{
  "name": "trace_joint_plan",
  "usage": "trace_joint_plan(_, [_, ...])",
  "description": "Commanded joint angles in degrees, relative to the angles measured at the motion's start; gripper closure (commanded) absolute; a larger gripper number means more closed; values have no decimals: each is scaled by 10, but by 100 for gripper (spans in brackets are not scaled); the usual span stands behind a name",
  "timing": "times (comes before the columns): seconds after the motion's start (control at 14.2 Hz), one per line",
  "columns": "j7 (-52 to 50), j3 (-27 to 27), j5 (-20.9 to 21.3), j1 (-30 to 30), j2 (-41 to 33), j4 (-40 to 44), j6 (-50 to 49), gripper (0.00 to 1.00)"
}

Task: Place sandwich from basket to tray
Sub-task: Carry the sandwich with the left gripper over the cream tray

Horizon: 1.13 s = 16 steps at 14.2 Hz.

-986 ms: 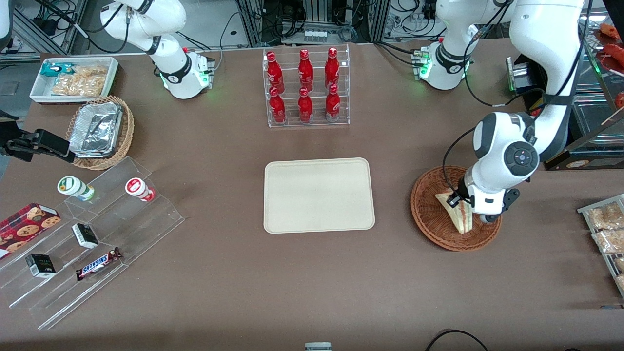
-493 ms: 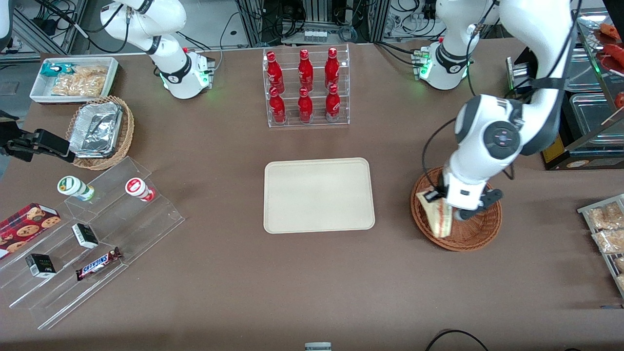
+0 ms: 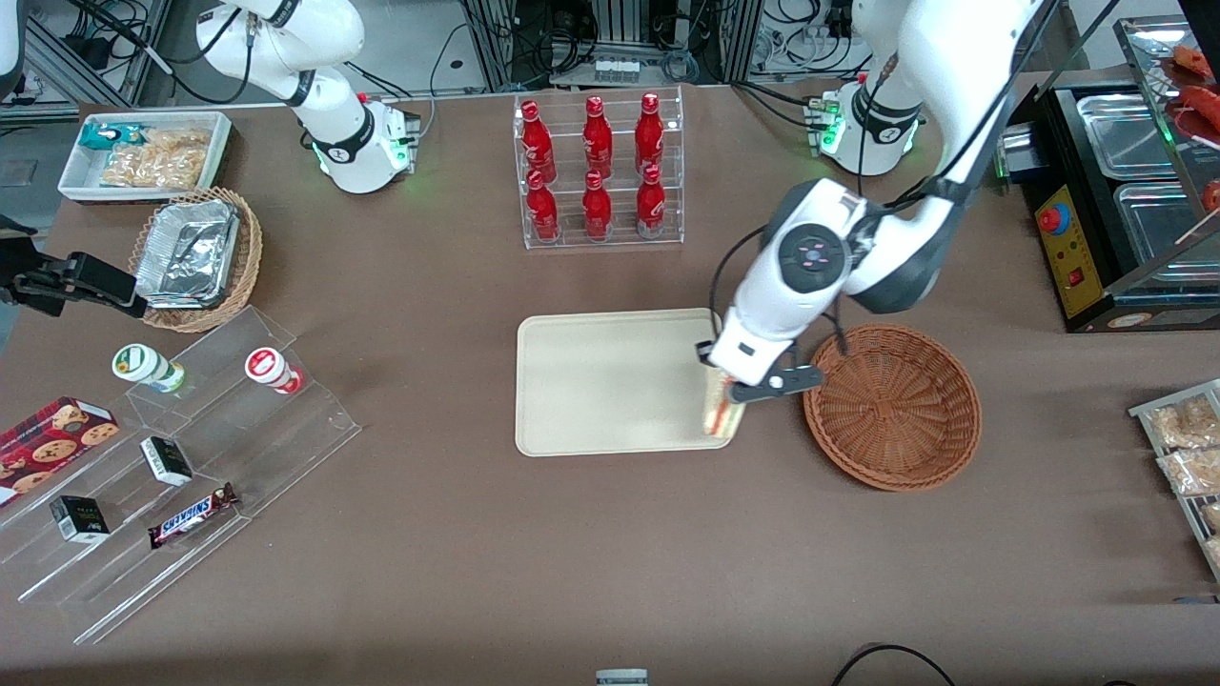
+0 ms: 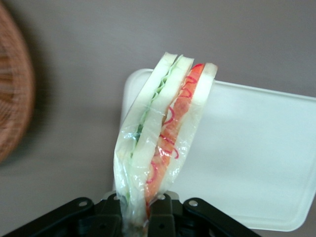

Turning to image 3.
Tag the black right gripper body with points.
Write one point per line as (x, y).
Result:
(46, 279)

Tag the triangle sandwich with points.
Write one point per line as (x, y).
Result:
(720, 414)

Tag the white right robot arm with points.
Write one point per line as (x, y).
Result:
(334, 114)

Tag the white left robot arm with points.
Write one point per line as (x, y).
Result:
(944, 57)

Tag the cream plastic tray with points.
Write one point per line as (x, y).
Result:
(610, 381)

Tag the brown round wicker basket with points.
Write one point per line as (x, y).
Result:
(896, 410)

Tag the light wicker basket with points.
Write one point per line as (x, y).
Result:
(243, 257)

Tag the grey snack display tray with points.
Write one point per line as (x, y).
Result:
(1196, 514)

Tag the stack of foil containers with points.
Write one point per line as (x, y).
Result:
(186, 252)

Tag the green lidded yogurt cup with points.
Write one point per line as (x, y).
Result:
(143, 365)

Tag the white rectangular snack bin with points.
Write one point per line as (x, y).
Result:
(76, 176)

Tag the clear bag of crackers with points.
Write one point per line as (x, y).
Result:
(162, 157)

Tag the teal snack packet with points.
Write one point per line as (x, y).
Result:
(105, 135)

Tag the red cola bottle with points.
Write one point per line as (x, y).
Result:
(537, 143)
(543, 210)
(651, 205)
(650, 133)
(597, 208)
(598, 138)

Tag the red cookie box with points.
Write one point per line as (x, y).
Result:
(48, 443)

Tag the red lidded yogurt cup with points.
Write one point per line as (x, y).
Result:
(269, 368)

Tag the small black carton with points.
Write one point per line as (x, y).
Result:
(79, 519)
(167, 460)

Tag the clear acrylic bottle rack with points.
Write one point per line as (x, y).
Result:
(599, 167)

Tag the clear acrylic stepped shelf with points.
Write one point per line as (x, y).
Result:
(276, 438)

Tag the brown Snickers bar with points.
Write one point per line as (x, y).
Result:
(191, 514)

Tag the white power strip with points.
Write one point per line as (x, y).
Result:
(616, 69)

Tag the red emergency stop button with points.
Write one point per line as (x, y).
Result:
(1053, 219)

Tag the black food warmer cabinet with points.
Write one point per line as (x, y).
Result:
(1077, 257)

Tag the small grey device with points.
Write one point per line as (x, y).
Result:
(621, 677)

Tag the steel warmer pan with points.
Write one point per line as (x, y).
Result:
(1125, 133)
(1158, 229)

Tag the clear bag of pastry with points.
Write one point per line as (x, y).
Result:
(1187, 419)
(1196, 472)

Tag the red sausage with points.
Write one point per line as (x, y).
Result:
(1193, 59)
(1203, 105)

